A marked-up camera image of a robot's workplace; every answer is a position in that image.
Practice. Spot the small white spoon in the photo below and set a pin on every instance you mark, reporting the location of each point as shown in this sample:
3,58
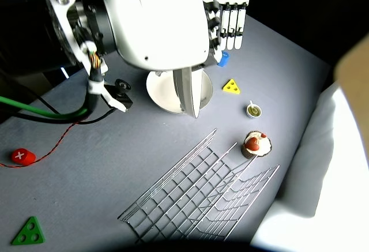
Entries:
251,104

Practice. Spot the yellow triangle block with holes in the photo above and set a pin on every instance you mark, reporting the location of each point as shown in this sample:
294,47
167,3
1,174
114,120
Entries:
235,90

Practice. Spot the red cylinder block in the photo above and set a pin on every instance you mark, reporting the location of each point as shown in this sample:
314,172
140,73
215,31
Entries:
27,158

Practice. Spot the green triangle block with holes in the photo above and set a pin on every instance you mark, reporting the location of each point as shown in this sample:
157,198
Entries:
29,231

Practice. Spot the small white bowl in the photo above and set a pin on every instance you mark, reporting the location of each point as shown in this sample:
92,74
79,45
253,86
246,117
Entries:
253,116

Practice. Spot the cupcake with red hearts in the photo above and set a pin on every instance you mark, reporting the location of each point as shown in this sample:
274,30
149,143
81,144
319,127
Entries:
253,145

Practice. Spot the grey table cloth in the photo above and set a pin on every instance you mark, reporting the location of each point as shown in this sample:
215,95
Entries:
115,162

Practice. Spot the blue hexagonal block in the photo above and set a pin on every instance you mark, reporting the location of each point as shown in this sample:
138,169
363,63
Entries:
224,60

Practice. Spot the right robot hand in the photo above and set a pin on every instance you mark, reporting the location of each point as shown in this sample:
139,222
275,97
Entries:
158,18

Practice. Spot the white cloth backdrop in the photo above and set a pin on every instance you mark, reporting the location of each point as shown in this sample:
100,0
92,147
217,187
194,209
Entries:
331,177

